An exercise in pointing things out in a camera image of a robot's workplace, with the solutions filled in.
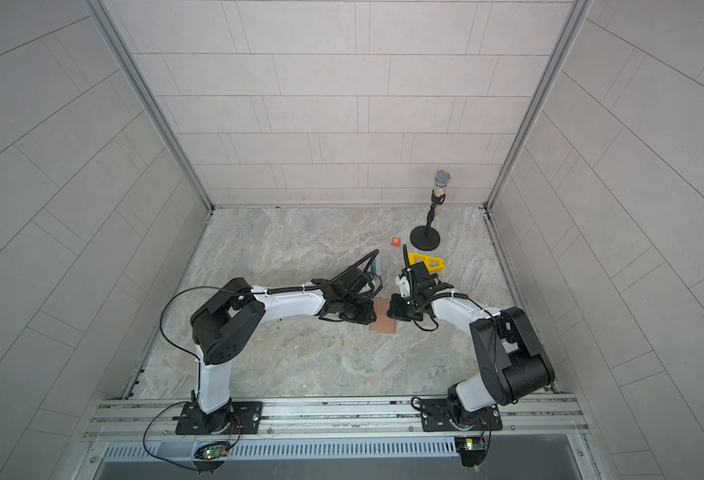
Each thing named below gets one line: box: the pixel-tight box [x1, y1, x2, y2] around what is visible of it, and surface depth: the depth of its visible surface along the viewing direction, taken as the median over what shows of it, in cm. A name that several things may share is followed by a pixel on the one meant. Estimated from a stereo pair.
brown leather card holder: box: [370, 298, 397, 334], surface depth 88 cm
